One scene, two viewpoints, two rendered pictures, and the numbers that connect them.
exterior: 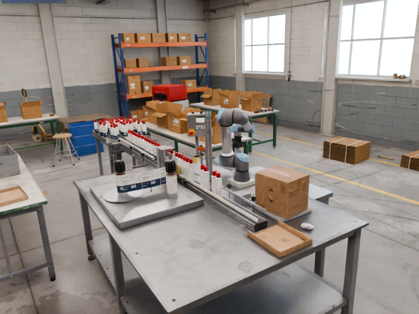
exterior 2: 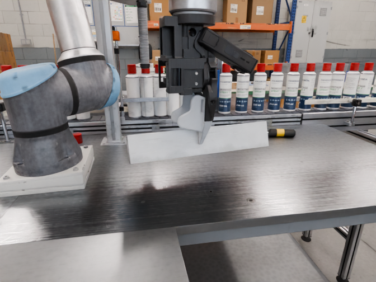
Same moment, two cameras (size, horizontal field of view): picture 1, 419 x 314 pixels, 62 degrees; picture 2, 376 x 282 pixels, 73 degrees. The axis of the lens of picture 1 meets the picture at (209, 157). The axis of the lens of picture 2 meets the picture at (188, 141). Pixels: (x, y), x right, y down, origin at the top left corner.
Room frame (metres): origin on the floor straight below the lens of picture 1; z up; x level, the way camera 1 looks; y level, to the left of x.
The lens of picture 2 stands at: (3.44, -0.69, 1.13)
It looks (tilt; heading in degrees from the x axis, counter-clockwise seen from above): 19 degrees down; 112
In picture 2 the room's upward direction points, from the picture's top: straight up
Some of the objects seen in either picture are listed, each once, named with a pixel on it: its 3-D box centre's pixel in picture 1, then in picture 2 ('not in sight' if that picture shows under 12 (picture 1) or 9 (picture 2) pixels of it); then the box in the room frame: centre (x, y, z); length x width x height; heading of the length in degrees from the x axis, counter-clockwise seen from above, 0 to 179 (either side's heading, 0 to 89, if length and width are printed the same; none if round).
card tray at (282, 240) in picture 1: (279, 237); not in sight; (1.91, -0.42, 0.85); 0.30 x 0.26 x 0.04; 32
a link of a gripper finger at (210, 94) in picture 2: not in sight; (206, 94); (3.30, -0.28, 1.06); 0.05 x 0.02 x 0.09; 131
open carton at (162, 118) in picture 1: (166, 116); not in sight; (5.74, 0.69, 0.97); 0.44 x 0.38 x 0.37; 129
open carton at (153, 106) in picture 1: (157, 112); not in sight; (6.12, 0.89, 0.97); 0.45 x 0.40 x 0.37; 126
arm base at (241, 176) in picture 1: (242, 174); (45, 143); (2.90, -0.28, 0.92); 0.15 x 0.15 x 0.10
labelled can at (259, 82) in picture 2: not in sight; (259, 88); (3.30, 0.44, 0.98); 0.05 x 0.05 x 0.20
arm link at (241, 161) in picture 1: (241, 161); (37, 94); (2.90, -0.28, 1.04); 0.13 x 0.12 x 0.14; 73
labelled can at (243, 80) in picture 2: not in sight; (242, 88); (3.24, 0.40, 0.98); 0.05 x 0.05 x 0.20
